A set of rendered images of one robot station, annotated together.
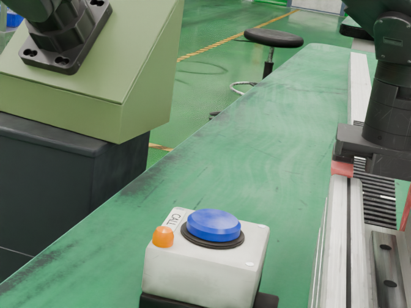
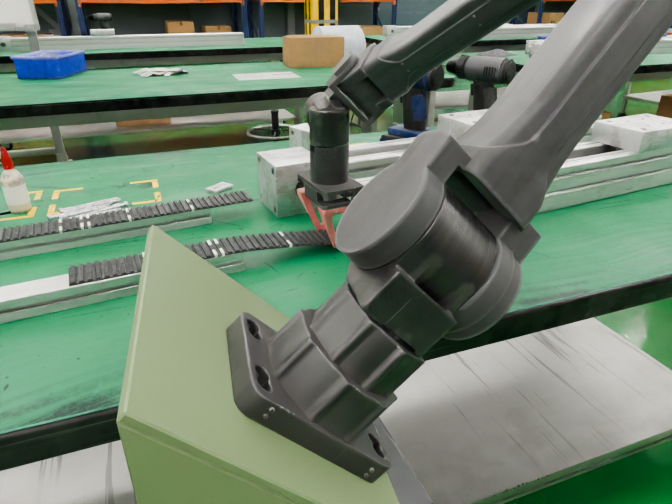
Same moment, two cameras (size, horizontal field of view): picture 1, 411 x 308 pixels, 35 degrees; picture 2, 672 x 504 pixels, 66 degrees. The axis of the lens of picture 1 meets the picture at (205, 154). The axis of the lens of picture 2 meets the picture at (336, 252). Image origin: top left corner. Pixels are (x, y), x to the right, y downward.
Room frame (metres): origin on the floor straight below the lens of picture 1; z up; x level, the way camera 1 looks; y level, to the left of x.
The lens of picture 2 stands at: (1.01, 0.43, 1.14)
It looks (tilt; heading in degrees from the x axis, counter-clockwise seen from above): 27 degrees down; 234
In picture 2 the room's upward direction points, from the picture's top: straight up
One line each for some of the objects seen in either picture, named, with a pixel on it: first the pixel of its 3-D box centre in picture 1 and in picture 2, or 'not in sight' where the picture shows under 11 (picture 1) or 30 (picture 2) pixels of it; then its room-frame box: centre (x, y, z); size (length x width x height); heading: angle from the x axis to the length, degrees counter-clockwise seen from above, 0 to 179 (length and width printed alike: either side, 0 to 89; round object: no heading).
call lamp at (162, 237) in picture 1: (163, 234); not in sight; (0.42, 0.02, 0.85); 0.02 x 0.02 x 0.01
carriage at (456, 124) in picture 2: not in sight; (482, 131); (0.11, -0.28, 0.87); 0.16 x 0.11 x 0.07; 171
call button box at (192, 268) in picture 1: (218, 271); not in sight; (0.44, -0.02, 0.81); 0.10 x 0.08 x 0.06; 81
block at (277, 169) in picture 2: not in sight; (292, 182); (0.55, -0.34, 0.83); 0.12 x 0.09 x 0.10; 81
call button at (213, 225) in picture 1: (213, 230); not in sight; (0.44, -0.01, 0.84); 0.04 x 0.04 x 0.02
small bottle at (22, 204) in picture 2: not in sight; (12, 179); (0.97, -0.62, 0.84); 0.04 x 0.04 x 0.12
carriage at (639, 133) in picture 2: not in sight; (640, 138); (-0.10, -0.06, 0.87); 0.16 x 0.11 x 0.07; 171
